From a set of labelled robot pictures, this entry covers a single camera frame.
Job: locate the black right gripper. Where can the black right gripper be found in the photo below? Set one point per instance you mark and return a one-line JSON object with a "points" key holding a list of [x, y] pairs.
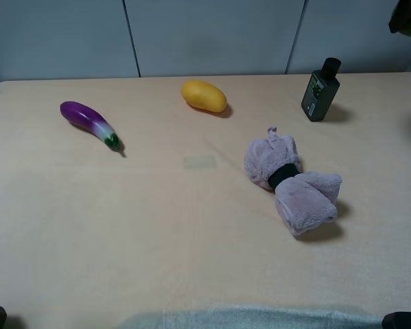
{"points": [[397, 320]]}

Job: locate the green lime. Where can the green lime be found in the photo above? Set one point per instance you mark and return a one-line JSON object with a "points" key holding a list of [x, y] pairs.
{"points": [[400, 21]]}

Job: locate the pink rolled towel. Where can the pink rolled towel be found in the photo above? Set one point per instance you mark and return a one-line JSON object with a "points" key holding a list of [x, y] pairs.
{"points": [[304, 202]]}

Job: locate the black band on towel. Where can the black band on towel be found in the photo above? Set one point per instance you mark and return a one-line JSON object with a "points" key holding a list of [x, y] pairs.
{"points": [[281, 174]]}

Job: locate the purple toy eggplant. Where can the purple toy eggplant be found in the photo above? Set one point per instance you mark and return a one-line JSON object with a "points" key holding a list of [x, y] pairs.
{"points": [[85, 117]]}

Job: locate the dark grey plastic bottle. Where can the dark grey plastic bottle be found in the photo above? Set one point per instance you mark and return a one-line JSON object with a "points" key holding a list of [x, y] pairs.
{"points": [[321, 90]]}

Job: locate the yellow mango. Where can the yellow mango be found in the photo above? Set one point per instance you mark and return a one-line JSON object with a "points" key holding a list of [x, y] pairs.
{"points": [[204, 96]]}

